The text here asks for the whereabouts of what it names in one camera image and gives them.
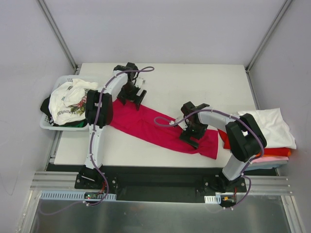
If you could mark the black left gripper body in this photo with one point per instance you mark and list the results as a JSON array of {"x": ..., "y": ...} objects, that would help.
[{"x": 132, "y": 96}]

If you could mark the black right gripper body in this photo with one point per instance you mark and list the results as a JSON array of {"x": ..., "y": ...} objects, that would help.
[{"x": 192, "y": 134}]

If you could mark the magenta t-shirt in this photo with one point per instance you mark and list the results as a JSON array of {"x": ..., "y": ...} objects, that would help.
[{"x": 140, "y": 123}]

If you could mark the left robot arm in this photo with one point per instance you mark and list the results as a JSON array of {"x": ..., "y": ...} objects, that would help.
[{"x": 99, "y": 114}]

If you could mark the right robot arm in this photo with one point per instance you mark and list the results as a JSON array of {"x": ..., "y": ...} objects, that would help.
[{"x": 246, "y": 139}]

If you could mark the white floral print t-shirt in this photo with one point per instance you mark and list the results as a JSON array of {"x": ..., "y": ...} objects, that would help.
[{"x": 68, "y": 102}]

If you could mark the grey folded t-shirt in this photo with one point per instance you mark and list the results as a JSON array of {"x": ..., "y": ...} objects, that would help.
[{"x": 266, "y": 165}]

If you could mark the pink folded t-shirt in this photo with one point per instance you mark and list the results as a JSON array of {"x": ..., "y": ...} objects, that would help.
[{"x": 271, "y": 160}]

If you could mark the red folded t-shirt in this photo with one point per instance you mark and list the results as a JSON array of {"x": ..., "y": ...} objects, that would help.
[{"x": 268, "y": 152}]

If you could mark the white folded t-shirt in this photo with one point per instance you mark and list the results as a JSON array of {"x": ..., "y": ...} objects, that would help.
[{"x": 275, "y": 130}]

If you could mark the black garment in basket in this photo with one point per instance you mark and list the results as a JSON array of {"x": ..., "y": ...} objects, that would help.
[{"x": 44, "y": 108}]

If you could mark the white plastic laundry basket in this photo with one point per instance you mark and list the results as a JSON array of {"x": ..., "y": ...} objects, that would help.
[{"x": 44, "y": 122}]

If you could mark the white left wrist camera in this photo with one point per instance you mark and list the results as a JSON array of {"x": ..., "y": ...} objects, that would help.
[{"x": 139, "y": 82}]

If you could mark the white slotted cable duct right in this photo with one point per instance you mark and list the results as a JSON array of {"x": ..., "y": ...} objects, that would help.
[{"x": 212, "y": 199}]

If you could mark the white slotted cable duct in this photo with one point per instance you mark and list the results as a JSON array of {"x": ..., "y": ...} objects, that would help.
[
  {"x": 212, "y": 199},
  {"x": 72, "y": 195}
]

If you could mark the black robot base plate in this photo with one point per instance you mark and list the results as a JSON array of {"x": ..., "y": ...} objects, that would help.
[{"x": 158, "y": 184}]

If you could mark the aluminium front rail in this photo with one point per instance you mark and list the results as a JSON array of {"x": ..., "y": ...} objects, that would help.
[{"x": 261, "y": 185}]

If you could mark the aluminium frame post left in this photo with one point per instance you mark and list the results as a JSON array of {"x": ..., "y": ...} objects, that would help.
[{"x": 58, "y": 35}]

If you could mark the aluminium frame post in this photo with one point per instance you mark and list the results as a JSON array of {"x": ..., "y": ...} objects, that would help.
[
  {"x": 272, "y": 28},
  {"x": 58, "y": 35}
]

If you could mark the white slotted cable duct left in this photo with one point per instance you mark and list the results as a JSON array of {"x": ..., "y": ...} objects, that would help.
[{"x": 72, "y": 195}]

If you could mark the aluminium frame post right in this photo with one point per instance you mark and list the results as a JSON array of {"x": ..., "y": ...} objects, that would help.
[{"x": 272, "y": 28}]

